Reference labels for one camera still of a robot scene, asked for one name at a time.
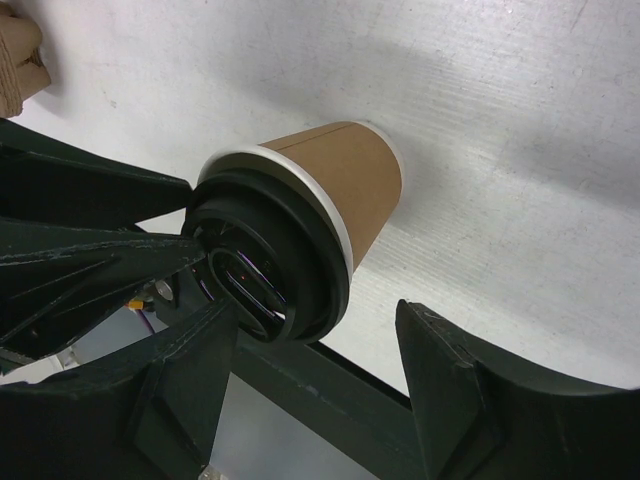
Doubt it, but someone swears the black plastic cup lid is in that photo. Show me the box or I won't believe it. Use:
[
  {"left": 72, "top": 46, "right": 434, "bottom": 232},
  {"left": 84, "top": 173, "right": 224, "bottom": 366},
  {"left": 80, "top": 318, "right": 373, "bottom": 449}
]
[{"left": 182, "top": 168, "right": 350, "bottom": 344}]

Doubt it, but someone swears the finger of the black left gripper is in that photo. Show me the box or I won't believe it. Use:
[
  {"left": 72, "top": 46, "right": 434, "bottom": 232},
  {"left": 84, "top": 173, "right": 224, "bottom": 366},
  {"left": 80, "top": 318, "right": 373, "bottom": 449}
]
[
  {"left": 1, "top": 120, "right": 192, "bottom": 230},
  {"left": 1, "top": 219, "right": 204, "bottom": 360}
]

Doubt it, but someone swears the brown paper coffee cup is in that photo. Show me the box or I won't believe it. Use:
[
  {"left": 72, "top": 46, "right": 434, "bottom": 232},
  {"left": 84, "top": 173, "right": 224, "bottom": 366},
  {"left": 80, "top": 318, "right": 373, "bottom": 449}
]
[{"left": 197, "top": 121, "right": 405, "bottom": 275}]

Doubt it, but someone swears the brown cardboard cup carrier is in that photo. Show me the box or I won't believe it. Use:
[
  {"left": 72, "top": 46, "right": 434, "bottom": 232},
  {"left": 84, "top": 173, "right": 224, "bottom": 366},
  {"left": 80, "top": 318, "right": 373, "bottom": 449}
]
[{"left": 0, "top": 2, "right": 51, "bottom": 119}]

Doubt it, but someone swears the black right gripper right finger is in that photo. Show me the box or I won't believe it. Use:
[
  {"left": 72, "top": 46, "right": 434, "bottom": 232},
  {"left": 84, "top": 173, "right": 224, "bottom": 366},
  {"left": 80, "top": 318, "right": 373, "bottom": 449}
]
[{"left": 395, "top": 300, "right": 639, "bottom": 479}]

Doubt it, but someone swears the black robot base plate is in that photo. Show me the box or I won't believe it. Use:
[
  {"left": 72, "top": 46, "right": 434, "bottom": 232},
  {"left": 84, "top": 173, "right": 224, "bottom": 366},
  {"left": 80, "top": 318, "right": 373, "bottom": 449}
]
[{"left": 149, "top": 272, "right": 425, "bottom": 479}]

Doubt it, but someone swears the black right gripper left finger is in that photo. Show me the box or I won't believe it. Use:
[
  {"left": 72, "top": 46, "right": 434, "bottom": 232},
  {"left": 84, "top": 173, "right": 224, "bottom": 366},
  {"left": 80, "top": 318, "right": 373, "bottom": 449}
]
[{"left": 1, "top": 301, "right": 238, "bottom": 479}]

